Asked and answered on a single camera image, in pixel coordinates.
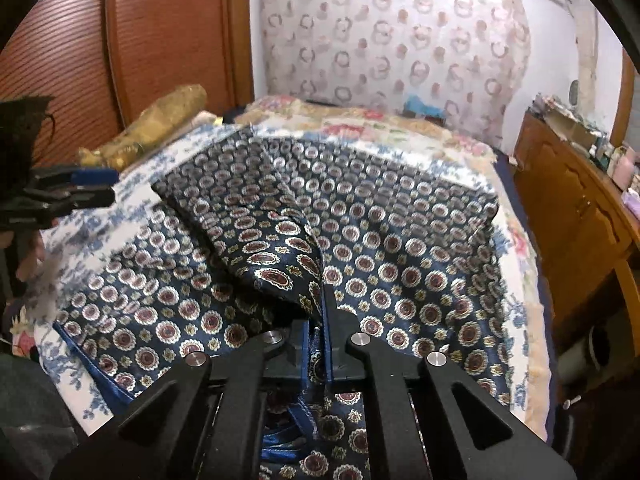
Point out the white blue floral sheet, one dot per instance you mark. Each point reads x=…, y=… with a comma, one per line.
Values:
x=85, y=240

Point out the wooden louvered wardrobe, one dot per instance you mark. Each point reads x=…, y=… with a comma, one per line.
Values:
x=165, y=35

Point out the person's left hand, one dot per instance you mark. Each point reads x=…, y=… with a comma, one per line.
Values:
x=32, y=255

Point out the navy medallion-print satin pajama top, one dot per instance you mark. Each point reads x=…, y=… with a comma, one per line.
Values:
x=390, y=240

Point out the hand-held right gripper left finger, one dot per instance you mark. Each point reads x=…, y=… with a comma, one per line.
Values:
x=295, y=350

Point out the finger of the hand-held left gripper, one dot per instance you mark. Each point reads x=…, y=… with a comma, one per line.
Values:
x=92, y=176
x=85, y=197

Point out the clutter on cabinet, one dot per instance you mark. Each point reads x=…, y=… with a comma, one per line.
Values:
x=565, y=120

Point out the teal cloth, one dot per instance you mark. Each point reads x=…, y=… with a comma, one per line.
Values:
x=417, y=106

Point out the gold bolster pillow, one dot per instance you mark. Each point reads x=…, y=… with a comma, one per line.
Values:
x=165, y=115

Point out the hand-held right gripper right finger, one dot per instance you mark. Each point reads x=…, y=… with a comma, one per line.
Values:
x=340, y=340

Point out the person's dark clothing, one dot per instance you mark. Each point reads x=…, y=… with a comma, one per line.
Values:
x=30, y=420

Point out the wooden cabinet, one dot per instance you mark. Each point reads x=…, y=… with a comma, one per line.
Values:
x=575, y=210

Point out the dark blue bed sheet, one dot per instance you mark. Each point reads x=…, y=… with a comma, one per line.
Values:
x=552, y=340

